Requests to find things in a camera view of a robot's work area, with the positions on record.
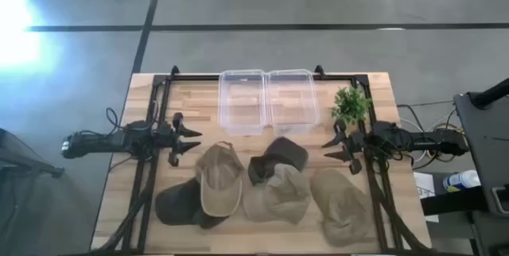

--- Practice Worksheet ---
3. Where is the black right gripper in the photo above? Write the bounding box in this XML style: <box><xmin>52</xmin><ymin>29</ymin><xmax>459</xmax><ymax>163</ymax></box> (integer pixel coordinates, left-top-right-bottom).
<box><xmin>321</xmin><ymin>118</ymin><xmax>365</xmax><ymax>176</ymax></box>

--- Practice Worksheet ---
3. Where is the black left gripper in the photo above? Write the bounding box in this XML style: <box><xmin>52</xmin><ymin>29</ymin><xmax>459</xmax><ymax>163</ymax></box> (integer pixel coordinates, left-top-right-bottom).
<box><xmin>157</xmin><ymin>111</ymin><xmax>203</xmax><ymax>168</ymax></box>

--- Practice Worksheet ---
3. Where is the khaki cap with pale trim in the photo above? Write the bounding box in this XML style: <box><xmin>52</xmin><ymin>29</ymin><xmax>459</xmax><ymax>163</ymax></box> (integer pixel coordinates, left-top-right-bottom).
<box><xmin>194</xmin><ymin>141</ymin><xmax>246</xmax><ymax>218</ymax></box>

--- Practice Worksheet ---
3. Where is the dark brown cap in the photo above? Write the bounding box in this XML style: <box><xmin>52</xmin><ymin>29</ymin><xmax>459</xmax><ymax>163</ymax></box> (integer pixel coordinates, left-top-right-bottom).
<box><xmin>247</xmin><ymin>136</ymin><xmax>309</xmax><ymax>186</ymax></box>

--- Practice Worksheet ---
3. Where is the olive tan cap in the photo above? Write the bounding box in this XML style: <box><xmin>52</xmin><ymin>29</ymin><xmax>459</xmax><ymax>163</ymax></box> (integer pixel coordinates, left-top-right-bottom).
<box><xmin>309</xmin><ymin>168</ymin><xmax>374</xmax><ymax>248</ymax></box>

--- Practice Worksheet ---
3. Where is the dark charcoal cap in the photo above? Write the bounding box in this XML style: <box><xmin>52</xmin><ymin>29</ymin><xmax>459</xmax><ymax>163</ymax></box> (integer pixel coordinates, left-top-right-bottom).
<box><xmin>153</xmin><ymin>176</ymin><xmax>230</xmax><ymax>230</ymax></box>

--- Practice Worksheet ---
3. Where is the plain beige cap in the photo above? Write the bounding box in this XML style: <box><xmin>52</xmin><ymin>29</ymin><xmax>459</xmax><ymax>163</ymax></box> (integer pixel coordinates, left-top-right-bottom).
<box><xmin>242</xmin><ymin>163</ymin><xmax>312</xmax><ymax>225</ymax></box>

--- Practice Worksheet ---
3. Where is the green plant in white pot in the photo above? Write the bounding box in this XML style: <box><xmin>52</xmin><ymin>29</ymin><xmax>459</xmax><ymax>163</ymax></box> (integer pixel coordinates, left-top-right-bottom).
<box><xmin>330</xmin><ymin>85</ymin><xmax>373</xmax><ymax>126</ymax></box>

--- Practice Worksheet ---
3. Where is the clear plastic bin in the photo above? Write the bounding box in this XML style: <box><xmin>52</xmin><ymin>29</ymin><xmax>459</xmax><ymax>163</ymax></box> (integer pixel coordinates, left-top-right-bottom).
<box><xmin>217</xmin><ymin>68</ymin><xmax>268</xmax><ymax>137</ymax></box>
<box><xmin>265</xmin><ymin>68</ymin><xmax>321</xmax><ymax>137</ymax></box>

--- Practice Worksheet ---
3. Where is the white paper sheet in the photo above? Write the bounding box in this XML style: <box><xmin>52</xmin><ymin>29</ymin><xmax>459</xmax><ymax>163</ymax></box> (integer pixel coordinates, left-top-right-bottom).
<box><xmin>413</xmin><ymin>171</ymin><xmax>441</xmax><ymax>223</ymax></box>

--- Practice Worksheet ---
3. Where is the white bottle with blue label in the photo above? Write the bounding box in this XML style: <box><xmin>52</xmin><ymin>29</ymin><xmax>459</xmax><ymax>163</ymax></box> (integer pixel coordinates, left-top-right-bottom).
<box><xmin>442</xmin><ymin>169</ymin><xmax>481</xmax><ymax>192</ymax></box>

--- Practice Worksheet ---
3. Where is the black equipment cart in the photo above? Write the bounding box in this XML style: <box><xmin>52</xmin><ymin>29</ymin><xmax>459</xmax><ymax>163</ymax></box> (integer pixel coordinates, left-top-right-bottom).
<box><xmin>453</xmin><ymin>77</ymin><xmax>509</xmax><ymax>256</ymax></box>

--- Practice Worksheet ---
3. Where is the dark translucent cover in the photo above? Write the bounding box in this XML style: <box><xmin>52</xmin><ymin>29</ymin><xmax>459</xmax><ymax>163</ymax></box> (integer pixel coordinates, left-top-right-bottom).
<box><xmin>0</xmin><ymin>127</ymin><xmax>99</xmax><ymax>256</ymax></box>

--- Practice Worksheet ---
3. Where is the black aluminium table frame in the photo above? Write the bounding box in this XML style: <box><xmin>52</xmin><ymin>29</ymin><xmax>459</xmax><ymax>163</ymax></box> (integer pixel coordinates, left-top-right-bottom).
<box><xmin>99</xmin><ymin>64</ymin><xmax>433</xmax><ymax>255</ymax></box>

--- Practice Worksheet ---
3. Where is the white cable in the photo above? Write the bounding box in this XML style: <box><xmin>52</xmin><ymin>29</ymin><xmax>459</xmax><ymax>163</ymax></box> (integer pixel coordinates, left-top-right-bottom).
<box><xmin>399</xmin><ymin>117</ymin><xmax>438</xmax><ymax>161</ymax></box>

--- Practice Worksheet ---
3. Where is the black cable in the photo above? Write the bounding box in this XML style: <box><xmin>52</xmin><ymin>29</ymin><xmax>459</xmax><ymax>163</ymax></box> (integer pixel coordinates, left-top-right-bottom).
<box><xmin>396</xmin><ymin>99</ymin><xmax>457</xmax><ymax>134</ymax></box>
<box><xmin>105</xmin><ymin>107</ymin><xmax>124</xmax><ymax>132</ymax></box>

